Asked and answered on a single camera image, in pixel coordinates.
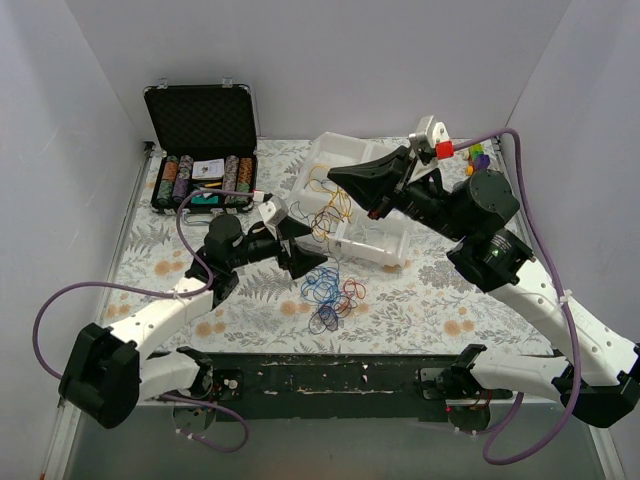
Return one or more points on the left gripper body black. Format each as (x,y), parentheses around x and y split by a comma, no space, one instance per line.
(282,246)

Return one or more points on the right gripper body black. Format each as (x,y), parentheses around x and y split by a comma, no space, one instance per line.
(400,181)

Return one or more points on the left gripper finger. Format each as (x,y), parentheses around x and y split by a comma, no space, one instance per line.
(289,228)
(301,261)

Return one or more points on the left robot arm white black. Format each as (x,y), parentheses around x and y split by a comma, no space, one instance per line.
(112,368)

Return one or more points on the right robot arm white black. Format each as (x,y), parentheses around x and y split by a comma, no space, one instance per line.
(593,360)

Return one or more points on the white plastic compartment tray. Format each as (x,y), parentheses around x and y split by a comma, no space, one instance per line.
(339,225)

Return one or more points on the colourful toy block figure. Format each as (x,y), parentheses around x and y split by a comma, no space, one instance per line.
(477,159)

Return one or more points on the playing card deck box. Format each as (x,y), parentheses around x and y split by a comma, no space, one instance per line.
(205,170)

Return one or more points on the black poker chip case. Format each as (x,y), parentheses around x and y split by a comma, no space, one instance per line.
(201,122)

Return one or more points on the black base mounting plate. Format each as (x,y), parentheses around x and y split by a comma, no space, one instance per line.
(327,386)

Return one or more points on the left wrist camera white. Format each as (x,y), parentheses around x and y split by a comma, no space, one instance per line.
(274,213)

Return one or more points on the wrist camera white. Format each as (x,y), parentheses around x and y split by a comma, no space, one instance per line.
(429,144)
(274,213)

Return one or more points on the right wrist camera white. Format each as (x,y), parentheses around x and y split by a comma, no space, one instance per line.
(429,144)

